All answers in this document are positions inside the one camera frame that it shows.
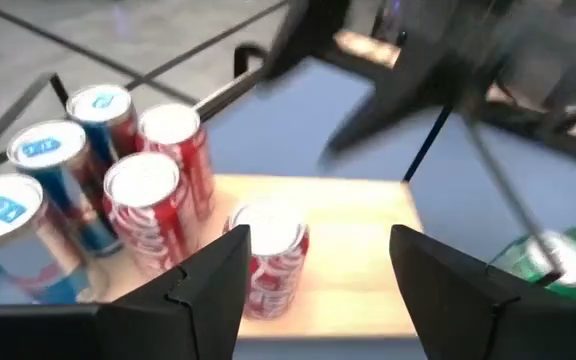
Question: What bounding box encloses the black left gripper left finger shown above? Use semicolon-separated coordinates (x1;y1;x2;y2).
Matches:
98;223;253;360

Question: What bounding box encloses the wooden shelf with black ends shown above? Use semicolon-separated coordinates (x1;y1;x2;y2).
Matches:
0;72;564;344

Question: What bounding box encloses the black clamp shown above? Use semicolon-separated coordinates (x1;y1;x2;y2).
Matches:
232;43;269;79

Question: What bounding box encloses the blue silver Red Bull can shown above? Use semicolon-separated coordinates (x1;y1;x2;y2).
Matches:
65;83;142;164
0;172;93;305
6;118;124;257

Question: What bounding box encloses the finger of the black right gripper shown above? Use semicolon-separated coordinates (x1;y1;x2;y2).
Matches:
316;92;452;164
261;0;353;82

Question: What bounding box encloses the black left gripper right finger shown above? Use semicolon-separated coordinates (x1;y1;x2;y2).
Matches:
389;223;576;360

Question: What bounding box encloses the red Coca-Cola can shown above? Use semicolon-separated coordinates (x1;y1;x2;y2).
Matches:
101;151;204;279
222;198;313;321
135;102;218;224

